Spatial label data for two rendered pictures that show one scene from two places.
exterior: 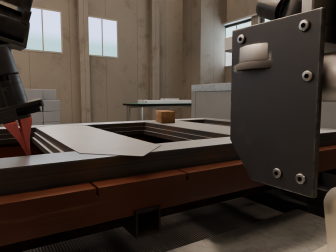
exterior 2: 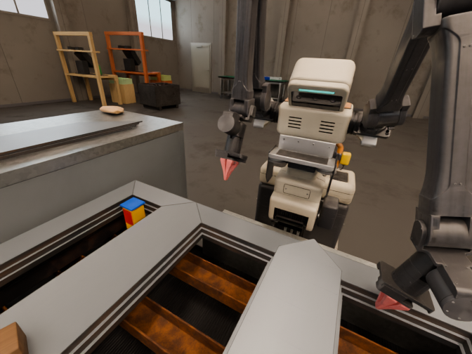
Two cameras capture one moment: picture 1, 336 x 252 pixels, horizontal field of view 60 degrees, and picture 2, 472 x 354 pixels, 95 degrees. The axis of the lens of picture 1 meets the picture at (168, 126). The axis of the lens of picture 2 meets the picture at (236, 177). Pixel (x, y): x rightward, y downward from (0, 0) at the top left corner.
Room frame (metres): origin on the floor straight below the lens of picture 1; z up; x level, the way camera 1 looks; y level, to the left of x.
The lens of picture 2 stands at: (1.03, 0.36, 1.35)
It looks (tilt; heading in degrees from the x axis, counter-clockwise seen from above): 27 degrees down; 238
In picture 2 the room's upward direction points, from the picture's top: 3 degrees clockwise
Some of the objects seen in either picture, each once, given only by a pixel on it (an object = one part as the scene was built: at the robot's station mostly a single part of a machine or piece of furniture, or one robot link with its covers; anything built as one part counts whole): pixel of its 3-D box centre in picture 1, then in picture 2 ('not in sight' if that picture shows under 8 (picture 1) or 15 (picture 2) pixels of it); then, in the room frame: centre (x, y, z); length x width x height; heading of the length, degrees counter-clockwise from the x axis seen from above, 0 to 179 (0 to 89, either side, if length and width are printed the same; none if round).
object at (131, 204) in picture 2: not in sight; (133, 205); (1.00, -0.38, 0.88); 0.06 x 0.06 x 0.02; 32
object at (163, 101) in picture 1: (172, 115); not in sight; (8.23, -0.14, 0.48); 2.67 x 1.03 x 0.97; 124
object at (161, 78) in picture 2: not in sight; (141, 67); (-0.57, -9.26, 1.06); 1.63 x 1.46 x 2.11; 124
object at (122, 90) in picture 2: not in sight; (98, 70); (0.88, -8.38, 0.95); 1.48 x 1.32 x 1.91; 124
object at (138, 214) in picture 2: not in sight; (137, 227); (1.00, -0.38, 0.78); 0.05 x 0.05 x 0.19; 32
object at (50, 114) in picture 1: (38, 113); not in sight; (7.36, 3.27, 0.59); 1.19 x 0.80 x 1.19; 33
